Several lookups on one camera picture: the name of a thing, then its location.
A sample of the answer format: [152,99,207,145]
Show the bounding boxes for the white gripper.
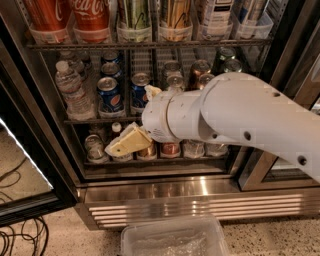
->
[105,85,174,157]

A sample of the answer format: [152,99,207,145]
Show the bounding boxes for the water bottle behind front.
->
[60,51,88,81]

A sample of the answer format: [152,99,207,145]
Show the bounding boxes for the middle wire shelf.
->
[64,116,142,125]

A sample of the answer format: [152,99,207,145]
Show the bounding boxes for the right glass fridge door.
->
[238,20,320,191]

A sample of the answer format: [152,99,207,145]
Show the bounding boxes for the red can bottom shelf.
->
[160,142,181,158]

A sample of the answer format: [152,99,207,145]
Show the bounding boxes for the wire shelf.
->
[27,38,272,51]
[64,116,142,125]

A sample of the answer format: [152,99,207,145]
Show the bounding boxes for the white green soda can front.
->
[166,75,185,92]

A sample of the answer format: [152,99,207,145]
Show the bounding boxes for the white label bottle top shelf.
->
[195,0,233,41]

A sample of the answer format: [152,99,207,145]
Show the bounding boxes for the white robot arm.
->
[105,72,320,182]

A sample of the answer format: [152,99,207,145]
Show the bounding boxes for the steel fridge vent grille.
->
[75,187,320,230]

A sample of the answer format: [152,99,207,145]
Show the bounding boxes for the bronze soda can front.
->
[197,74,214,90]

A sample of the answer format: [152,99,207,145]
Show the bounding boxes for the red coca-cola bottle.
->
[23,0,71,44]
[71,0,109,43]

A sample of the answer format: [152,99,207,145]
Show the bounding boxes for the green tall can top shelf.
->
[117,0,151,43]

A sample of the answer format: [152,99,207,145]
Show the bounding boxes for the blue white bottle top shelf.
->
[232,0,272,40]

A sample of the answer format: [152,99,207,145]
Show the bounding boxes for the black cables on floor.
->
[0,215,50,256]

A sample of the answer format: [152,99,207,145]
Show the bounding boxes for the green soda can middle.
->
[223,59,243,73]

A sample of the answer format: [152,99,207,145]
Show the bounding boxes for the clear water bottle middle shelf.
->
[55,61,96,121]

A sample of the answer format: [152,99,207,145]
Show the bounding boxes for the blue pepsi can column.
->
[131,72,150,114]

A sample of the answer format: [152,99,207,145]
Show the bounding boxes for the water bottle bottom shelf left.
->
[183,140,205,159]

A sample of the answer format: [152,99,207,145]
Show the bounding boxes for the red coca-cola bottle right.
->
[71,0,109,43]

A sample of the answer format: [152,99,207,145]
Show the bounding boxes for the silver can bottom left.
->
[85,134,109,164]

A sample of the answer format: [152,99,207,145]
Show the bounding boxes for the blue pepsi can second row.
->
[100,62,122,80]

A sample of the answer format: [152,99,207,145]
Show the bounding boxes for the water bottle bottom shelf right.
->
[206,144,228,157]

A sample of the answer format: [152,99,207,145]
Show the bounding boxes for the top wire shelf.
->
[27,38,272,51]

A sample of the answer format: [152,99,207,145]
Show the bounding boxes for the orange can bottom shelf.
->
[137,143,157,161]

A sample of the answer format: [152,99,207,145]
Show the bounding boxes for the bronze soda can rear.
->
[188,59,211,90]

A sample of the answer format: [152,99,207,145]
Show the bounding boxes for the blue pepsi can back row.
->
[101,50,121,64]

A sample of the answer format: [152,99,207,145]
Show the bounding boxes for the open glass fridge door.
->
[0,18,76,226]

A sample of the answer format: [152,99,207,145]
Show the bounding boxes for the brown drink bottle white cap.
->
[109,121,134,162]

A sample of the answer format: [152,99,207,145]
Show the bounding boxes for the gold tall can top shelf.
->
[159,0,191,42]

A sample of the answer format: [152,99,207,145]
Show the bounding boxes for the clear plastic bin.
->
[121,215,231,256]

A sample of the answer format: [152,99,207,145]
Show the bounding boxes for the blue pepsi can front left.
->
[97,77,124,113]

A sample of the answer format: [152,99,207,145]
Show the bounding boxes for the bronze soda can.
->
[188,59,211,90]
[197,74,214,90]

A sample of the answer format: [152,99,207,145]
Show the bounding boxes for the white green soda can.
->
[166,75,185,92]
[162,60,182,80]

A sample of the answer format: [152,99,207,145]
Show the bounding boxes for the white green soda can rear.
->
[162,60,182,80]

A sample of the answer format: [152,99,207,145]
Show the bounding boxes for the red coca-cola bottle left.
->
[23,0,71,44]

